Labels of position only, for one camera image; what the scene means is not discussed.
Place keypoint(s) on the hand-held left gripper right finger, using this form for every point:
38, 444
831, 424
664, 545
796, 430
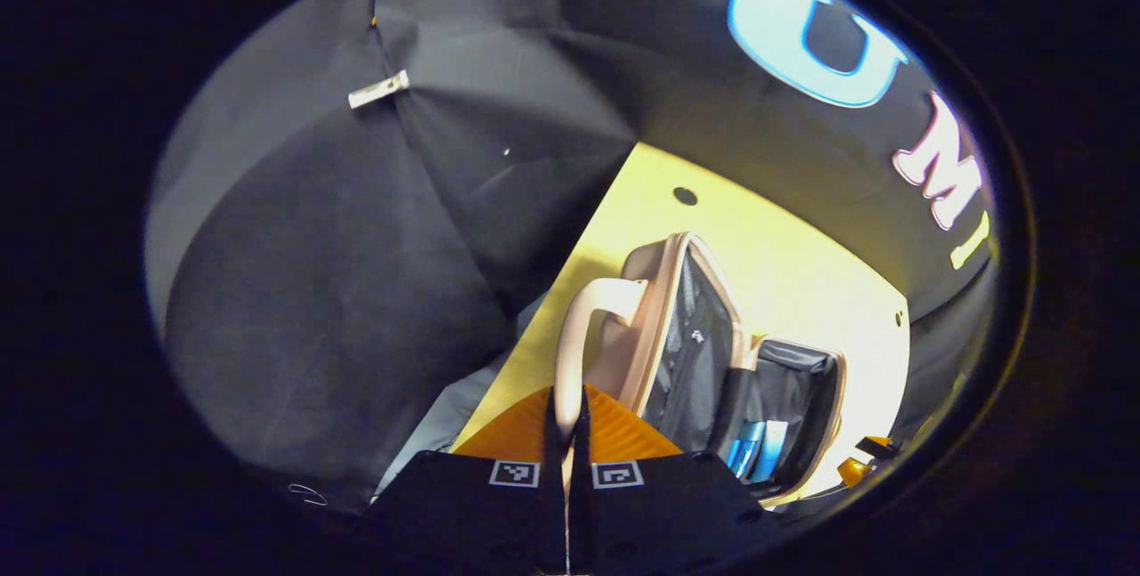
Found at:
659, 505

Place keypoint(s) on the silver clip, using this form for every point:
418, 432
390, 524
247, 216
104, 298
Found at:
378, 89

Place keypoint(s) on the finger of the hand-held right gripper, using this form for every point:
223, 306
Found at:
853, 472
875, 446

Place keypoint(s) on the small teal blue-capped bottle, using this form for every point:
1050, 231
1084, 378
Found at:
745, 450

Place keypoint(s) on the pink suitcase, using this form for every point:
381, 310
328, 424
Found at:
606, 362

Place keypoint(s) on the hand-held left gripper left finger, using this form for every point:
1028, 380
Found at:
481, 505

